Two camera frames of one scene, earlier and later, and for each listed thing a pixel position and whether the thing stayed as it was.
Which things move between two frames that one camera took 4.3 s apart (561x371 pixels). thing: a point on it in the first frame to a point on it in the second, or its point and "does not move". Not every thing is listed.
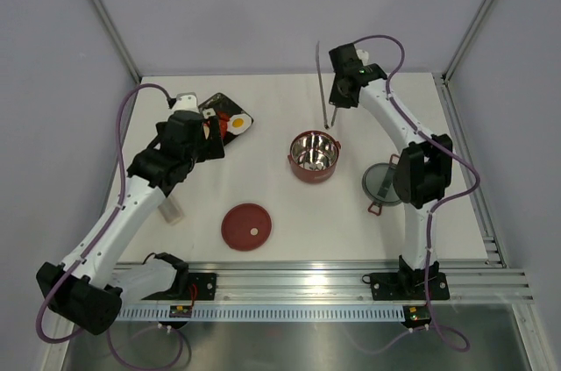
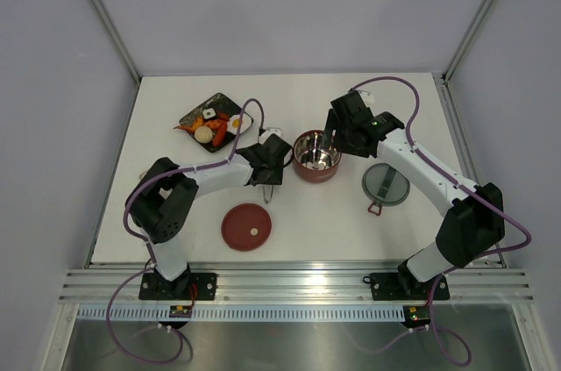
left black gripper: x=211 y=147 to x=275 y=177
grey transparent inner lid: x=379 y=184 does not move
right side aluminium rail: x=492 y=246 does not move
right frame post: x=481 y=12 does not move
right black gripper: x=338 y=101 to x=340 y=145
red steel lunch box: x=313 y=156 does not move
